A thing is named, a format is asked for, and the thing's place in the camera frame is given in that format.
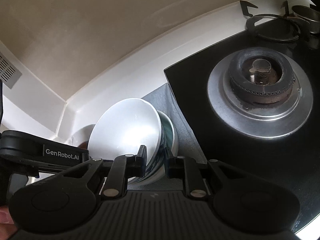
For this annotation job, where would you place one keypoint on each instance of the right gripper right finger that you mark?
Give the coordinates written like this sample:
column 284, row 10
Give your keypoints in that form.
column 199, row 180

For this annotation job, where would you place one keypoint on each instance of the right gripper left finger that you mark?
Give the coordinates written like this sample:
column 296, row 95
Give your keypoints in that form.
column 124, row 167

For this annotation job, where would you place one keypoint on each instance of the white bowl blue pattern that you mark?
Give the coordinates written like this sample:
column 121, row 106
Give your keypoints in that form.
column 123, row 128

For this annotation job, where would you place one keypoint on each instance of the teal spiral bowl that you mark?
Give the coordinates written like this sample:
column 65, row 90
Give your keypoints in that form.
column 172, row 143

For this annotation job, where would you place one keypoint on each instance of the white floral plate front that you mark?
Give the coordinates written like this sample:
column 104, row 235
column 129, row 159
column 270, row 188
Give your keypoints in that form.
column 81, row 135

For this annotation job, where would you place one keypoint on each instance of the brown round plate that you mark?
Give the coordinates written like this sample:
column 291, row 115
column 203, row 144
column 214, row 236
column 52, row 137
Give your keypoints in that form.
column 83, row 145

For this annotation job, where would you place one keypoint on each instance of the person's left hand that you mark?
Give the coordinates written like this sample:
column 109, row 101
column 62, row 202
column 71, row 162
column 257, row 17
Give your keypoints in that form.
column 6, row 219

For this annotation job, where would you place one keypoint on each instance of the grey counter mat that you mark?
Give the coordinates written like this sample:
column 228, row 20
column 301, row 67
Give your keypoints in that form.
column 180, row 139

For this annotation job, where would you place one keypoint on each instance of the front vent grille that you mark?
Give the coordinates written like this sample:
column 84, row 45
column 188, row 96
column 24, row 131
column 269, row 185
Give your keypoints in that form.
column 8, row 72

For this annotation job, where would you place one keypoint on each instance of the black gas stove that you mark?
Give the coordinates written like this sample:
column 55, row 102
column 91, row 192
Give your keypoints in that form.
column 291, row 161

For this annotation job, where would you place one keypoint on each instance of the left stove burner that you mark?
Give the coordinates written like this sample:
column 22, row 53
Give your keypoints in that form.
column 260, row 93

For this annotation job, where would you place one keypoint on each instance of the small dark pot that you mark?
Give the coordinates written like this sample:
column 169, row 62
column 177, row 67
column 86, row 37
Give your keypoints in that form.
column 310, row 15

